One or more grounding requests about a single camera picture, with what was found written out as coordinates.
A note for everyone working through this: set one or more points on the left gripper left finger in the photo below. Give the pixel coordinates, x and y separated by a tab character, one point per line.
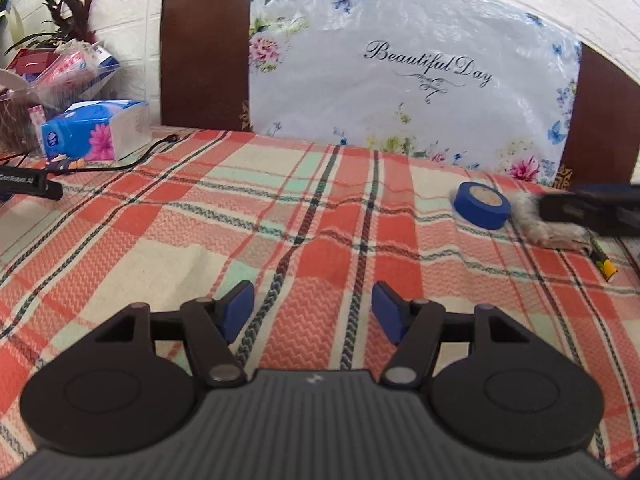
232	311

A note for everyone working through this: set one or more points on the plaid bed blanket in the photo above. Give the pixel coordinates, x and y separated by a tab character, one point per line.
313	227

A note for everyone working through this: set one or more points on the cotton swab bag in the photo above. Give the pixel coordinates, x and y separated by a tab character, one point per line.
546	234

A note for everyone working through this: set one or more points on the plastic bag of items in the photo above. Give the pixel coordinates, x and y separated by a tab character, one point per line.
75	72

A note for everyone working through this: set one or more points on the floral plastic bedding bag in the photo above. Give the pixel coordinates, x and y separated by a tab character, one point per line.
478	84

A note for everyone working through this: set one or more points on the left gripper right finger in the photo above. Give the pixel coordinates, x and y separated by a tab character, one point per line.
391	311

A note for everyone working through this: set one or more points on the dark red plant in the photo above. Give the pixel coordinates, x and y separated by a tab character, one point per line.
71	21

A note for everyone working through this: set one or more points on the black device with label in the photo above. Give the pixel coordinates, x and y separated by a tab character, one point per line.
25	181

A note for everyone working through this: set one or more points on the brown wooden headboard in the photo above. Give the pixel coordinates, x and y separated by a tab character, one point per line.
204	84

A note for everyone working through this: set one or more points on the blue tissue pack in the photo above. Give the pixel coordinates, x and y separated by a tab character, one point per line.
97	131

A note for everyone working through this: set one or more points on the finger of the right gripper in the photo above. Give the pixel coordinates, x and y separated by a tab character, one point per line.
607	214
608	191

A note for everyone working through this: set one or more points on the blue tape roll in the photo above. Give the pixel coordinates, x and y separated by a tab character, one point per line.
481	205

